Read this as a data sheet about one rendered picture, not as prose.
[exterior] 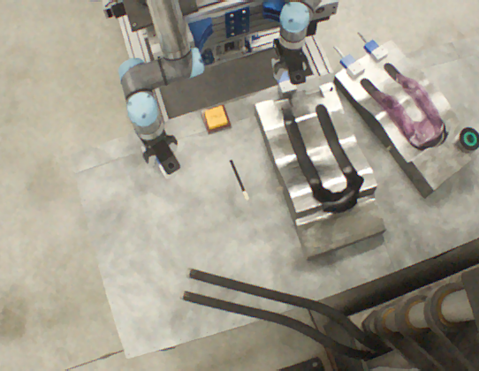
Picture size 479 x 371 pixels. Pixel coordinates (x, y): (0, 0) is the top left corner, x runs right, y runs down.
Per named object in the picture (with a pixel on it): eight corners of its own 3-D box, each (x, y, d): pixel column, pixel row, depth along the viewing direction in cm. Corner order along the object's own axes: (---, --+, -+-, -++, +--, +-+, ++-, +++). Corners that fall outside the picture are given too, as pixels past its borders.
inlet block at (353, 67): (327, 53, 200) (329, 46, 195) (338, 46, 201) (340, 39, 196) (352, 81, 197) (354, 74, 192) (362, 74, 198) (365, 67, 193)
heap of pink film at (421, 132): (365, 95, 193) (368, 86, 185) (403, 70, 195) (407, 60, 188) (414, 157, 187) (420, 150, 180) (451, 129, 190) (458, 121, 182)
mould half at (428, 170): (332, 81, 201) (337, 67, 190) (387, 46, 204) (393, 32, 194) (424, 199, 190) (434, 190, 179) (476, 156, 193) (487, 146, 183)
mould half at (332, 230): (254, 114, 198) (254, 98, 185) (328, 93, 199) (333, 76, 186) (306, 260, 185) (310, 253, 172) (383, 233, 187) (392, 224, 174)
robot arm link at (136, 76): (157, 62, 161) (168, 95, 158) (119, 75, 160) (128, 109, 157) (154, 49, 153) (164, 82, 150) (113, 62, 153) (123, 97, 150)
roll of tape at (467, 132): (479, 153, 182) (482, 149, 179) (458, 155, 182) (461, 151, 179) (475, 130, 184) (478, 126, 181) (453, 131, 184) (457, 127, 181)
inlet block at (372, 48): (351, 39, 202) (353, 31, 197) (361, 32, 203) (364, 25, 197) (375, 66, 199) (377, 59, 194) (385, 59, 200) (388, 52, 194)
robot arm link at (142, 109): (150, 84, 149) (159, 113, 146) (156, 102, 159) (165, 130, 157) (121, 94, 148) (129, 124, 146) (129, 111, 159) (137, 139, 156)
